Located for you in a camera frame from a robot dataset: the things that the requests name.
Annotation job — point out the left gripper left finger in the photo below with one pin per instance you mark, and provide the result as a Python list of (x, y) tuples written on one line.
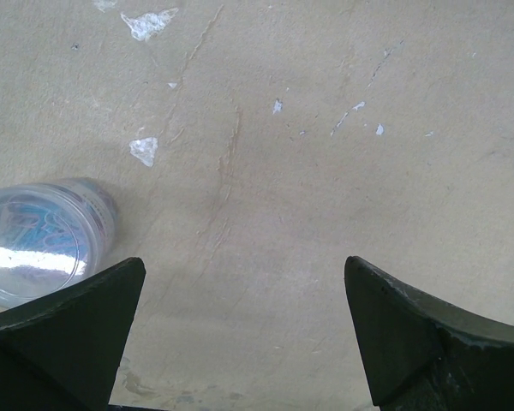
[(62, 351)]

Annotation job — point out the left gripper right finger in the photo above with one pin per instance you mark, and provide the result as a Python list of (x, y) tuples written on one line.
[(422, 353)]

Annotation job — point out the clear jar of paper clips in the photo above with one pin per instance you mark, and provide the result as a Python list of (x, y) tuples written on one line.
[(52, 235)]

